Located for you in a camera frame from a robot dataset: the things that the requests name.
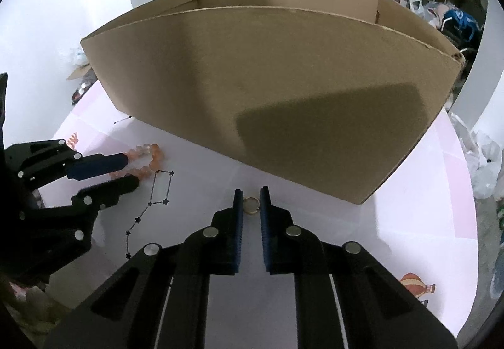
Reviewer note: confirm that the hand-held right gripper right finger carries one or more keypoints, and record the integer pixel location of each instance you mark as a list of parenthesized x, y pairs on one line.
[(265, 231)]

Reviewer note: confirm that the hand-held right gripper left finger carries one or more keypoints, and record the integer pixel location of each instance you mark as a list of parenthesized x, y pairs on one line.
[(236, 231)]

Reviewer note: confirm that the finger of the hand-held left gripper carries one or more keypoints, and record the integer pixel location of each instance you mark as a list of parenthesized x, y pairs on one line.
[(114, 191), (98, 166)]

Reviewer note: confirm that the large brown cardboard box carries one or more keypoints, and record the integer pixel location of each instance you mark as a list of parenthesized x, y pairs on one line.
[(236, 77)]

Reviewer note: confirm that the pink balloon print tablecloth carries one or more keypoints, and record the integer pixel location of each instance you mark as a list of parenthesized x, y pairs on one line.
[(413, 215)]

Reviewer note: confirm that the crumpled white plastic bag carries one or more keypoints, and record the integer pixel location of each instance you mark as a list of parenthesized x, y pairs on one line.
[(484, 164)]

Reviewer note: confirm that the blue cloth bag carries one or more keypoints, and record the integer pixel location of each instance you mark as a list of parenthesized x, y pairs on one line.
[(464, 20)]

